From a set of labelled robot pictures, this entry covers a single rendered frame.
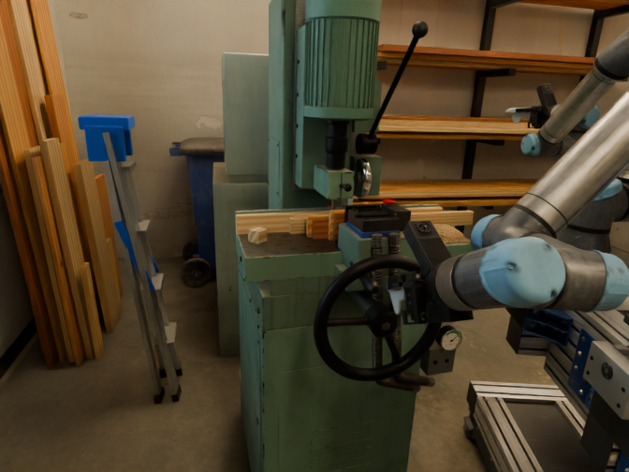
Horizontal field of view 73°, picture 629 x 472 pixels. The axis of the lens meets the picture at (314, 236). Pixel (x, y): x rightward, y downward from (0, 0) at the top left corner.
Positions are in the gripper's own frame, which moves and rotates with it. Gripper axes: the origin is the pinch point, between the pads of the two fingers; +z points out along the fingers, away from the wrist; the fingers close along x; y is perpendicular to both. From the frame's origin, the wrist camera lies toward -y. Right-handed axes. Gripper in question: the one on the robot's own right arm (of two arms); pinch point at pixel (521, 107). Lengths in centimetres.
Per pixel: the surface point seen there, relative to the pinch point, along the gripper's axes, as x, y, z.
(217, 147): -124, 13, 114
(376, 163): -74, 8, -34
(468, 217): -52, 25, -49
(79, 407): -195, 98, 3
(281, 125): -101, -7, -33
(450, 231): -64, 23, -61
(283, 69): -99, -22, -33
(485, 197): 73, 80, 138
